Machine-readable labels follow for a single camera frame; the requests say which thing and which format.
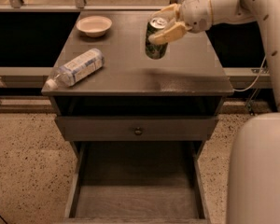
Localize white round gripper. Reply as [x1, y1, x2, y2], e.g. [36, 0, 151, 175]
[148, 0, 213, 45]

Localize green soda can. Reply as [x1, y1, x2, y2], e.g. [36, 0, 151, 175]
[146, 17, 167, 60]

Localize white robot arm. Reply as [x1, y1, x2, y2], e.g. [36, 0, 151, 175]
[148, 0, 280, 224]

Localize grey wooden drawer cabinet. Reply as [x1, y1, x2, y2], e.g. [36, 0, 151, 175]
[40, 9, 234, 161]

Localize round dark drawer knob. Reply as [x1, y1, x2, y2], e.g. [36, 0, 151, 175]
[134, 127, 143, 135]

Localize grey top drawer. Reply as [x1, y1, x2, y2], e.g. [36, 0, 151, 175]
[55, 117, 217, 142]

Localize open grey middle drawer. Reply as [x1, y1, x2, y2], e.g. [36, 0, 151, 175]
[62, 142, 211, 224]

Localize white ceramic bowl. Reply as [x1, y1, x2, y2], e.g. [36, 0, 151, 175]
[77, 16, 112, 38]

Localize clear plastic water bottle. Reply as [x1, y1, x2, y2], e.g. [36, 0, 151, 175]
[45, 49, 105, 90]

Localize white cable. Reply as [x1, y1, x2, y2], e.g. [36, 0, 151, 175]
[232, 55, 268, 93]

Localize metal railing frame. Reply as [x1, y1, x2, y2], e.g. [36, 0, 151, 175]
[0, 0, 271, 90]

